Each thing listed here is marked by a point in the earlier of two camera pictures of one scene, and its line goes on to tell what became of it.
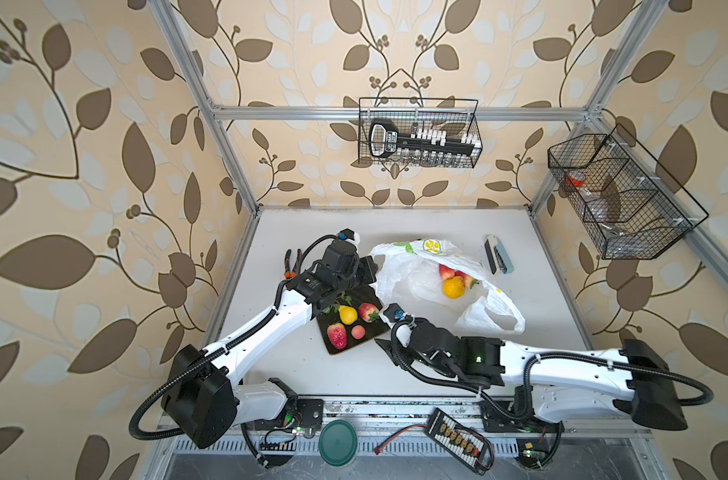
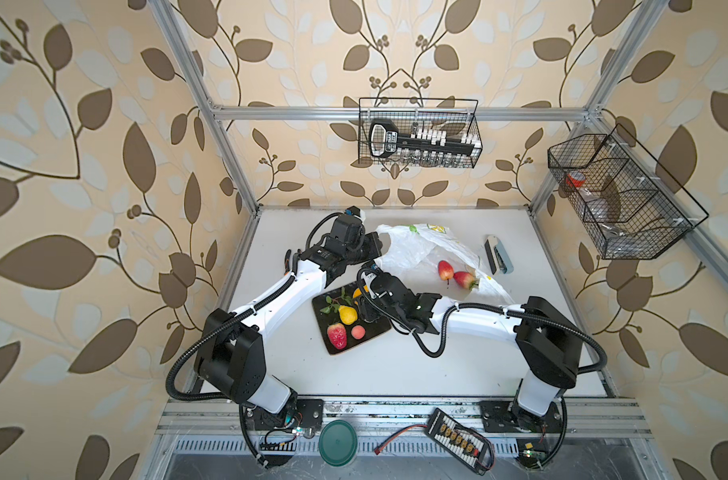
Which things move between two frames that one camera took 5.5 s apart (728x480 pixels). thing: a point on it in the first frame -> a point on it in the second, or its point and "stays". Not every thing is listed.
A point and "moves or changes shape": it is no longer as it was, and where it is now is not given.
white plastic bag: (436, 277) moves or changes shape
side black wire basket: (630, 208) stays
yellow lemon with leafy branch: (347, 314) stays
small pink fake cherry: (358, 332) stays
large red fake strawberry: (337, 335) stays
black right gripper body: (416, 358) -> (393, 314)
